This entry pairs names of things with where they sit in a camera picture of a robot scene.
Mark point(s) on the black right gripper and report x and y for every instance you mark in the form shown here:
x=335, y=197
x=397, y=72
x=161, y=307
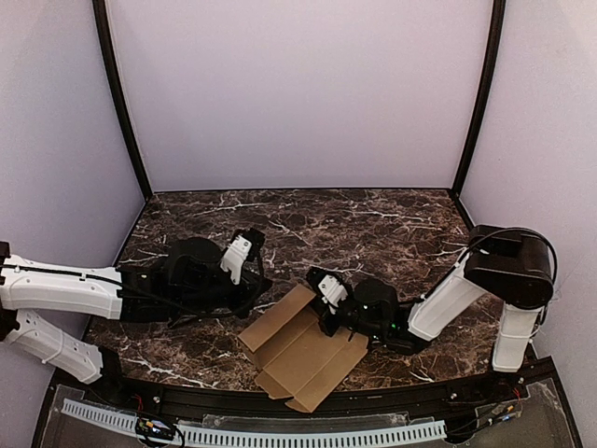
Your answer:
x=327, y=320

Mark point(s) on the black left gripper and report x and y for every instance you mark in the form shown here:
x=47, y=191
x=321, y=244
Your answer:
x=247, y=289

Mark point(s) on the brown cardboard box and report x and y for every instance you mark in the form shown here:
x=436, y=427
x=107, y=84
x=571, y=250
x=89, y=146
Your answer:
x=296, y=361

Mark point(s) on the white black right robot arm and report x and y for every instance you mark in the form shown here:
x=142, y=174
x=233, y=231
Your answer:
x=518, y=266

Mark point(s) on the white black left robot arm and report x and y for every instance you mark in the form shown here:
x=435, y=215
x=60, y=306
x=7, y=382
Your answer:
x=196, y=278

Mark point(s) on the small green circuit board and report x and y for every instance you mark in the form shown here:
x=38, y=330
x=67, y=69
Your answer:
x=153, y=428

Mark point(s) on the right small circuit board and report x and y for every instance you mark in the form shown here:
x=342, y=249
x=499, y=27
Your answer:
x=503, y=413

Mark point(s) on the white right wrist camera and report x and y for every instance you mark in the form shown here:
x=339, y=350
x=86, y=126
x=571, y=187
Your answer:
x=333, y=292

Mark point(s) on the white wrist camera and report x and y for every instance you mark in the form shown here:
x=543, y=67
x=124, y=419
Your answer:
x=234, y=258
x=333, y=292

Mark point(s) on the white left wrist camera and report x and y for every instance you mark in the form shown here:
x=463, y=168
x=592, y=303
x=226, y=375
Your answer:
x=234, y=258

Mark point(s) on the black front table rail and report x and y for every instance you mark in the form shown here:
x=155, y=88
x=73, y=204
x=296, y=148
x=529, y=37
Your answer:
x=439, y=399

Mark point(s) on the white slotted cable duct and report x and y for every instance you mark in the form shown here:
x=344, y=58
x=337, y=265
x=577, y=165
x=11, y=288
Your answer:
x=237, y=433

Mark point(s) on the black left frame post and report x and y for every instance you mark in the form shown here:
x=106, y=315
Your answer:
x=108, y=52

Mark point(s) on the black frame post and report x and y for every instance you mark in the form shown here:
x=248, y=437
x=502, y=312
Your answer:
x=482, y=97
x=108, y=52

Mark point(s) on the black right frame post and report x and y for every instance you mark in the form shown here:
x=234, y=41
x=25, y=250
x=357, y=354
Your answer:
x=482, y=97

